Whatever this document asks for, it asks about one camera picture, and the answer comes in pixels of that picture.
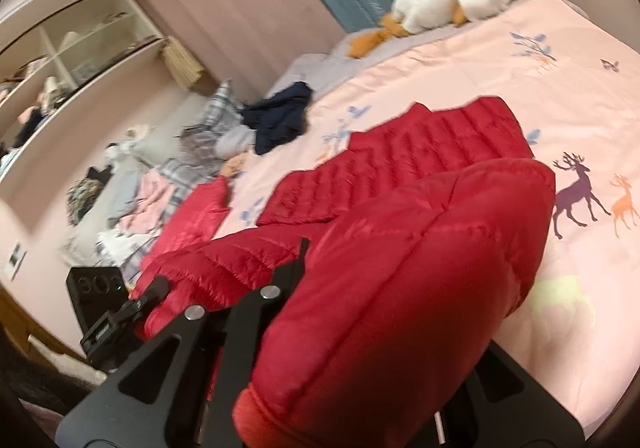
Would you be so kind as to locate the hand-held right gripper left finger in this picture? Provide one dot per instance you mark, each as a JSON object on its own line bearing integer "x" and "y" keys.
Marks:
{"x": 287, "y": 274}

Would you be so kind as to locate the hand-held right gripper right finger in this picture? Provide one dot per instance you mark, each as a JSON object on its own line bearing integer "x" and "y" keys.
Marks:
{"x": 545, "y": 423}

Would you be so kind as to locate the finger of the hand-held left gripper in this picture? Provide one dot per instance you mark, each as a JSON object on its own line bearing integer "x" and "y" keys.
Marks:
{"x": 152, "y": 293}

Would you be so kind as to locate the red down jacket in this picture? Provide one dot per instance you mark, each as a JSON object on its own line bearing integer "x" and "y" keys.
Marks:
{"x": 400, "y": 278}

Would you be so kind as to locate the person's left forearm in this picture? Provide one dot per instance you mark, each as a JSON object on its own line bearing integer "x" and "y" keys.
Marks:
{"x": 40, "y": 378}

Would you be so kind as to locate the pile of pink clothes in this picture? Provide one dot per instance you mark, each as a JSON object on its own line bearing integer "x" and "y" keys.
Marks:
{"x": 150, "y": 193}

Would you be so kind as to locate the bright red puffy garment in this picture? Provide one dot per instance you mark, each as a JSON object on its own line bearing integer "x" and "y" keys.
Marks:
{"x": 195, "y": 218}

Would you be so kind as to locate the camouflage patterned bag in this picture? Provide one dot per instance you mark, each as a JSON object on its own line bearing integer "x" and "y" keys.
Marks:
{"x": 84, "y": 200}

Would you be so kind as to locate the small orange cloth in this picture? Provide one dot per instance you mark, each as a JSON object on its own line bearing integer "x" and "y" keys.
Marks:
{"x": 234, "y": 165}

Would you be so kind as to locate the plain grey garment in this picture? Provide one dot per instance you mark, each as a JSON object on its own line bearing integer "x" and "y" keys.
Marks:
{"x": 235, "y": 140}

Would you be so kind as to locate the white fluffy cloth pile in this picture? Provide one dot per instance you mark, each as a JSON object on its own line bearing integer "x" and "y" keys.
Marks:
{"x": 127, "y": 140}

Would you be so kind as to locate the navy blue garment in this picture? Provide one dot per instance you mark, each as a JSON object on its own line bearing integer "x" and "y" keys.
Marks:
{"x": 280, "y": 118}

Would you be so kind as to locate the grey plaid cloth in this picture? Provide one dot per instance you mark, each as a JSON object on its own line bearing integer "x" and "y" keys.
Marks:
{"x": 220, "y": 103}

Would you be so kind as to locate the tan woven straw bag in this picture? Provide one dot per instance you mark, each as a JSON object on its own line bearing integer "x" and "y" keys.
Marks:
{"x": 182, "y": 63}

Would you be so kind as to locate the pink printed blanket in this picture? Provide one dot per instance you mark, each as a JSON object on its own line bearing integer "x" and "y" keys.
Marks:
{"x": 575, "y": 103}

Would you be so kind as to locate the white wall socket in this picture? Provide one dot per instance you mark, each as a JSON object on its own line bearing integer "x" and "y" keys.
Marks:
{"x": 15, "y": 260}

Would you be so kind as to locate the white wall shelf unit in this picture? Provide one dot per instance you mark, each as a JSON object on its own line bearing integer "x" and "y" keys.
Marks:
{"x": 90, "y": 43}

